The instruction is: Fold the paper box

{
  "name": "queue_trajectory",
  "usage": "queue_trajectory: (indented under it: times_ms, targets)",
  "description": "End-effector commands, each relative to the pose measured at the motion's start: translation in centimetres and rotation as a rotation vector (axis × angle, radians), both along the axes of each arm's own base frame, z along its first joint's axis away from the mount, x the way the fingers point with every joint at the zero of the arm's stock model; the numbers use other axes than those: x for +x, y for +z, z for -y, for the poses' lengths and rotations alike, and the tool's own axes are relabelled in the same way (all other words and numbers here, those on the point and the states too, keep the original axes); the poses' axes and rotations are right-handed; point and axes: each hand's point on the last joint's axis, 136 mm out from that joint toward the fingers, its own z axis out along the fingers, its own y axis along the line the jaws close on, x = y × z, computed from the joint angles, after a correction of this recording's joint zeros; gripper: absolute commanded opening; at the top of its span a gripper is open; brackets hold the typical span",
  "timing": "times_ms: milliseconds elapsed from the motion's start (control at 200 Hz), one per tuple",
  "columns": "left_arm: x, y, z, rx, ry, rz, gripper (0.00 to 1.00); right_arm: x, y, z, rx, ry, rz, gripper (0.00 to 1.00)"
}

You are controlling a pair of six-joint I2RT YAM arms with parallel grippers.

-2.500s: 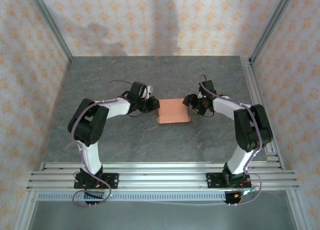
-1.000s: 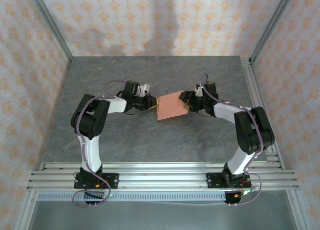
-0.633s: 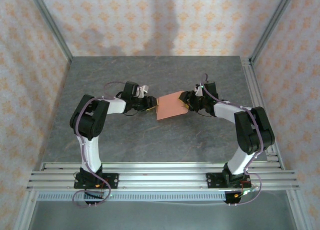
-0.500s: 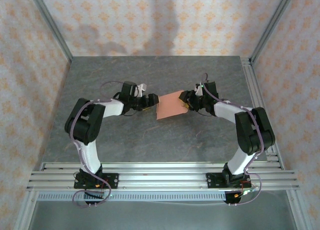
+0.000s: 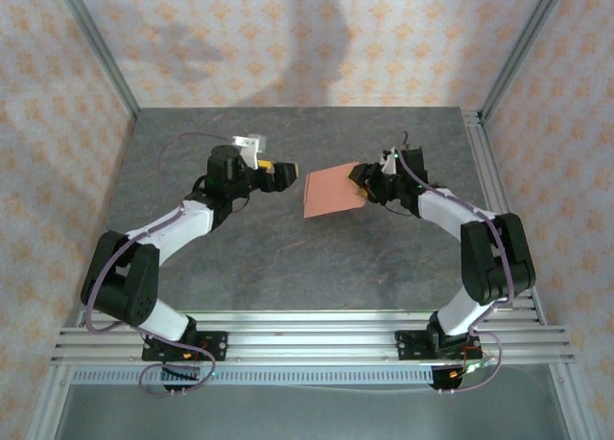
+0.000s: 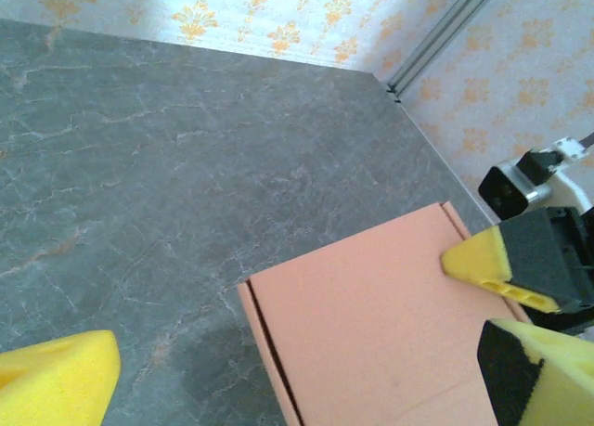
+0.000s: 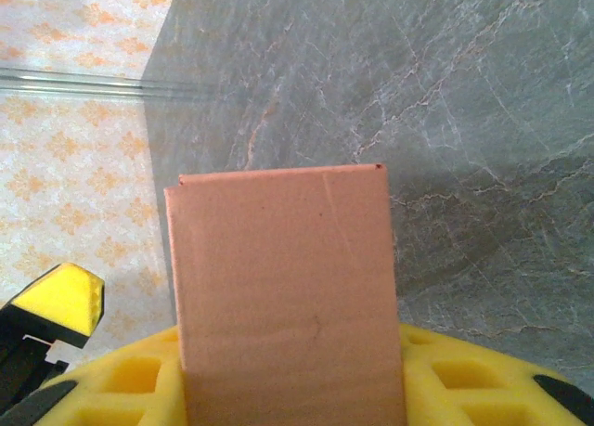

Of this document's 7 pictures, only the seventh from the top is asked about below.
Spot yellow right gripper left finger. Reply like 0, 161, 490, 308
0, 324, 188, 426

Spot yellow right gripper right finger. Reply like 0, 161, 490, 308
399, 322, 594, 426

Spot pink cardboard paper box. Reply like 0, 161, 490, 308
163, 162, 408, 426

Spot aluminium frame post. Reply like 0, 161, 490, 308
0, 66, 214, 100

